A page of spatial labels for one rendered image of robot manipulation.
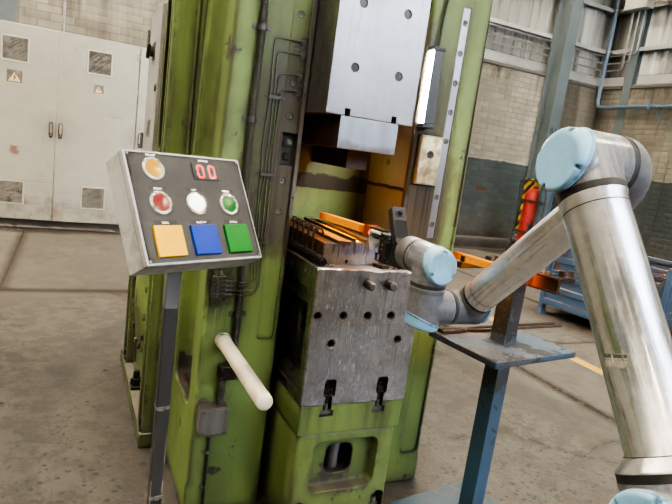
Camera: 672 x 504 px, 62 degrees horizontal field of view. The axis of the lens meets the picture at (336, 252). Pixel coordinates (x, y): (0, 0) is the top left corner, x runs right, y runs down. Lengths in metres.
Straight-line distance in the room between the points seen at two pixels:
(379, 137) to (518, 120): 8.31
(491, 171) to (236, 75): 8.22
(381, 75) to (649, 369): 1.14
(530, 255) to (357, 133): 0.68
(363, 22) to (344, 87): 0.19
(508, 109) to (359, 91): 8.21
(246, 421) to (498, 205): 8.31
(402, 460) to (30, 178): 5.38
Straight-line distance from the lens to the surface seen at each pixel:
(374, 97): 1.75
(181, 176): 1.43
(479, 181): 9.60
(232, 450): 2.04
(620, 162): 1.09
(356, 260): 1.78
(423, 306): 1.42
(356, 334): 1.79
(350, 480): 2.09
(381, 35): 1.77
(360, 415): 1.93
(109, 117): 6.81
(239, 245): 1.45
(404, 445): 2.37
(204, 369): 1.88
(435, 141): 2.01
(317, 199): 2.21
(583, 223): 1.03
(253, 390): 1.49
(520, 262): 1.34
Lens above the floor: 1.26
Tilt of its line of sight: 10 degrees down
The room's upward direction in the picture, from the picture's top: 8 degrees clockwise
